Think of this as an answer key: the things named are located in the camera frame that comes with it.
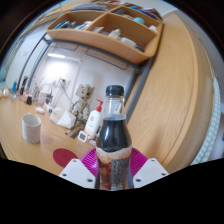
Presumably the white speckled mug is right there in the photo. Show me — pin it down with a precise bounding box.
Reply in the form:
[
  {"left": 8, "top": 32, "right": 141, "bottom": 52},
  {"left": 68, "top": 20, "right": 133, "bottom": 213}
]
[{"left": 21, "top": 113, "right": 43, "bottom": 145}]

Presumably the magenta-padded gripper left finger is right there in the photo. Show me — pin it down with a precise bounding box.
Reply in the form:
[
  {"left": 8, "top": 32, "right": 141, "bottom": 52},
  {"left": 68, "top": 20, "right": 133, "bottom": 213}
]
[{"left": 59, "top": 148, "right": 100, "bottom": 190}]

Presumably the wooden shelf unit with items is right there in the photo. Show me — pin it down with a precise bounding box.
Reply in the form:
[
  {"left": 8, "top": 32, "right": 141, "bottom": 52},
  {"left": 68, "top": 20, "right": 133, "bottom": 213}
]
[{"left": 45, "top": 0, "right": 164, "bottom": 65}]

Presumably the white pump bottle red top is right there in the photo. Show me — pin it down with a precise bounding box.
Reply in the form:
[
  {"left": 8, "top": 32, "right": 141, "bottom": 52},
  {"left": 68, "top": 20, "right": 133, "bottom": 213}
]
[{"left": 83, "top": 98, "right": 104, "bottom": 137}]

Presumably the small white digital clock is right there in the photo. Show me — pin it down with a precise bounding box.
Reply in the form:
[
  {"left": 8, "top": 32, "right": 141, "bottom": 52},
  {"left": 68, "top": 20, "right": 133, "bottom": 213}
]
[{"left": 77, "top": 130, "right": 89, "bottom": 144}]

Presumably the dark metal desk frame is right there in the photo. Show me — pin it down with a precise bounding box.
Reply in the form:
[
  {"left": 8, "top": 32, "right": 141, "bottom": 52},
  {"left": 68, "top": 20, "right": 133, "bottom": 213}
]
[{"left": 19, "top": 33, "right": 156, "bottom": 123}]

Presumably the small blue bottle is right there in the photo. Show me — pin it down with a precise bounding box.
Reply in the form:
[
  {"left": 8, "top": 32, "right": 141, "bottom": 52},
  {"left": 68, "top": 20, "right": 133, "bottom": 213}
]
[{"left": 11, "top": 78, "right": 19, "bottom": 95}]

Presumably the brown tree figure toy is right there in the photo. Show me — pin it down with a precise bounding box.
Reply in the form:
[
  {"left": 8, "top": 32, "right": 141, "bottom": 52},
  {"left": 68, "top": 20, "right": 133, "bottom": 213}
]
[{"left": 69, "top": 84, "right": 96, "bottom": 127}]

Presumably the white crumpled cloth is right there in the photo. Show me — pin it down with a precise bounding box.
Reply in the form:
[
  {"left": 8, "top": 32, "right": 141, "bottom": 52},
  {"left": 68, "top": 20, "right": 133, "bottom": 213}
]
[{"left": 49, "top": 106, "right": 76, "bottom": 130}]

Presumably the white light bar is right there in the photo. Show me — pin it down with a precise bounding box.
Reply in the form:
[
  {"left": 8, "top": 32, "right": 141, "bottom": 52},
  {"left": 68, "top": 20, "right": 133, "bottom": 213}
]
[{"left": 46, "top": 52, "right": 68, "bottom": 60}]

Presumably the green striped white towel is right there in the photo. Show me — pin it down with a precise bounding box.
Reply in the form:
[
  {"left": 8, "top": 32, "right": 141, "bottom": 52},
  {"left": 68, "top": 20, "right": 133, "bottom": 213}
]
[{"left": 191, "top": 76, "right": 223, "bottom": 166}]

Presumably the dark drink bottle black cap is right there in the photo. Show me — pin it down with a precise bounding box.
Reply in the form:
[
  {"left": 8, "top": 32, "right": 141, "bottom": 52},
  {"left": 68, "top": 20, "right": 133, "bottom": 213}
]
[{"left": 94, "top": 84, "right": 133, "bottom": 192}]

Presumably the flat round red coaster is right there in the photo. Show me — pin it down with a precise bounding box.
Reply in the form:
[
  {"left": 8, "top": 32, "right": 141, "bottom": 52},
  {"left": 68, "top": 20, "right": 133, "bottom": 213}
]
[{"left": 52, "top": 148, "right": 80, "bottom": 169}]

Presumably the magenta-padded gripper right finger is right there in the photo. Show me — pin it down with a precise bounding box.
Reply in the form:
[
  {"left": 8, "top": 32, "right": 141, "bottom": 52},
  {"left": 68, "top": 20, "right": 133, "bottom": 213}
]
[{"left": 129, "top": 147, "right": 170, "bottom": 189}]

